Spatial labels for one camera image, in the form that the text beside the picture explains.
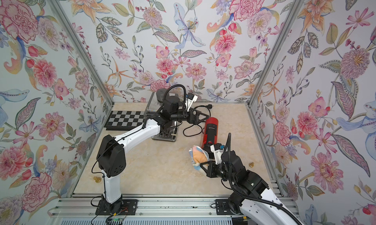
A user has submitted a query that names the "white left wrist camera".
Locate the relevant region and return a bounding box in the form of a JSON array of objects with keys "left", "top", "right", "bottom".
[{"left": 186, "top": 93, "right": 198, "bottom": 111}]

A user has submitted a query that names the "black white checkerboard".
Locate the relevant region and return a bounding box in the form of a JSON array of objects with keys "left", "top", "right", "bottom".
[{"left": 104, "top": 111, "right": 144, "bottom": 131}]

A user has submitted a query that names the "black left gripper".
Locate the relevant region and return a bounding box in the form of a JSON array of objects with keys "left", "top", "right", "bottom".
[{"left": 169, "top": 109, "right": 207, "bottom": 123}]

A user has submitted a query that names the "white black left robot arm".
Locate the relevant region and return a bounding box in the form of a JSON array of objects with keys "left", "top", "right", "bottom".
[{"left": 95, "top": 84, "right": 210, "bottom": 214}]

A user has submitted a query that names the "grey steel coffee machine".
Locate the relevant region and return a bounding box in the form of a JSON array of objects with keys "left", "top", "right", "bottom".
[{"left": 145, "top": 88, "right": 178, "bottom": 142}]

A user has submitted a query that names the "black coffee machine power cable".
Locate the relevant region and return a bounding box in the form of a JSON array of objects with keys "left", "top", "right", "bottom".
[{"left": 183, "top": 104, "right": 212, "bottom": 138}]

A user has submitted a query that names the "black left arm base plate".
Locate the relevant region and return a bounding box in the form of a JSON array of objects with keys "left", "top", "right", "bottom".
[{"left": 95, "top": 199, "right": 138, "bottom": 216}]

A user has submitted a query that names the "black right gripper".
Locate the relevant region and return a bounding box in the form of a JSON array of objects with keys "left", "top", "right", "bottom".
[{"left": 201, "top": 160, "right": 238, "bottom": 184}]

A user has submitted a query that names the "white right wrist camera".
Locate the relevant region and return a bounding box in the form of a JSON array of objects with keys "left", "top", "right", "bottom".
[{"left": 210, "top": 143, "right": 225, "bottom": 165}]

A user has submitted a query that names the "red capsule coffee machine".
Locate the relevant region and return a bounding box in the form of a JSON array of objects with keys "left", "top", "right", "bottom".
[{"left": 201, "top": 117, "right": 218, "bottom": 158}]

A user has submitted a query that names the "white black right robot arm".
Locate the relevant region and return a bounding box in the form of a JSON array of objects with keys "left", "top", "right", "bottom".
[{"left": 200, "top": 135, "right": 301, "bottom": 225}]

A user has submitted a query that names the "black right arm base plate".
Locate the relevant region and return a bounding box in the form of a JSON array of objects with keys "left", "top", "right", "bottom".
[{"left": 215, "top": 199, "right": 235, "bottom": 215}]

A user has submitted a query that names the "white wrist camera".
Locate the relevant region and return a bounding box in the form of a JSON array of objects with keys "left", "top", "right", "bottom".
[
  {"left": 210, "top": 143, "right": 225, "bottom": 165},
  {"left": 186, "top": 93, "right": 198, "bottom": 111}
]

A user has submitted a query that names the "aluminium front frame rail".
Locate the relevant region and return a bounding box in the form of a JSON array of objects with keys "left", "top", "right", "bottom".
[{"left": 48, "top": 194, "right": 300, "bottom": 219}]

